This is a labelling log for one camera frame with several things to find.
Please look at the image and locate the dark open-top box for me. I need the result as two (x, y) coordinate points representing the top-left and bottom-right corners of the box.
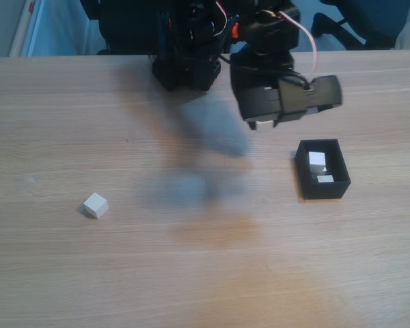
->
(295, 138), (352, 201)

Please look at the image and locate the black orange table clamp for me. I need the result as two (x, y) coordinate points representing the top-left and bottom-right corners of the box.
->
(225, 15), (242, 54)

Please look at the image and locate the red white servo cable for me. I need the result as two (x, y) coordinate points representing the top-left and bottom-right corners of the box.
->
(276, 10), (319, 77)

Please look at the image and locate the blue office chair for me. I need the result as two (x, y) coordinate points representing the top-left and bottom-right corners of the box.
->
(310, 0), (400, 51)

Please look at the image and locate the white panel with red mark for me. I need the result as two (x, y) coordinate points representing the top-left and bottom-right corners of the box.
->
(8, 0), (45, 57)

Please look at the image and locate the black oval camera box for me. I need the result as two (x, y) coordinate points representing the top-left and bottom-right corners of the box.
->
(238, 74), (343, 124)

